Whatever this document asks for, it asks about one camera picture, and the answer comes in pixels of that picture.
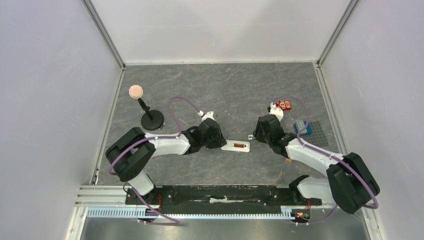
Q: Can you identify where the white remote control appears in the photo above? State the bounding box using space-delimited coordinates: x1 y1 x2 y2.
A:
220 140 251 153

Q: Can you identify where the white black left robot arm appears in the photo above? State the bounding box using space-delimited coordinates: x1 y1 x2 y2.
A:
105 118 227 204

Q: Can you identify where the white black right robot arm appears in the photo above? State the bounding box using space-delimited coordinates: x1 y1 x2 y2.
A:
249 114 381 214

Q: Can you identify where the blue grey toy brick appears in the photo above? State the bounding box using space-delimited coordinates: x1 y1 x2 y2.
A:
293 120 313 136

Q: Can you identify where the grey studded baseplate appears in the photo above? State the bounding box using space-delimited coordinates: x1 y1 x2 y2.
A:
303 121 329 148

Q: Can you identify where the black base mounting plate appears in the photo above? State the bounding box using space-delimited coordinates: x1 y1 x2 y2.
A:
143 185 322 214

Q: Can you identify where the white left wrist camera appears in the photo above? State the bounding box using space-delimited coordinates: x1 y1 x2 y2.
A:
197 110 215 121

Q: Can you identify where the white slotted cable duct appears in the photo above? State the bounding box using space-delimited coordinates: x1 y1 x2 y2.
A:
86 207 293 220

